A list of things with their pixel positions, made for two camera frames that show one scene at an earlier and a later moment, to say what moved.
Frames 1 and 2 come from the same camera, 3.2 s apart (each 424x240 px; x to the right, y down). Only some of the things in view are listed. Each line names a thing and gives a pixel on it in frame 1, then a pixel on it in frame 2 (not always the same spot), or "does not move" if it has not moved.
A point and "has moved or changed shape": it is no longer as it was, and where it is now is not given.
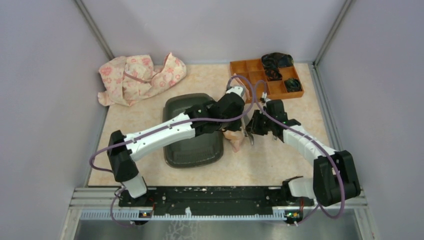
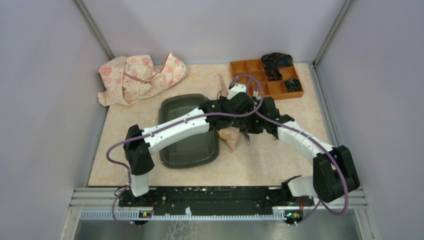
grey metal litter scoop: (251, 137) has moved or changed shape
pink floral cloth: (126, 79) does not move
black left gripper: (236, 126) does not move
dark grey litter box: (203, 151) does not move
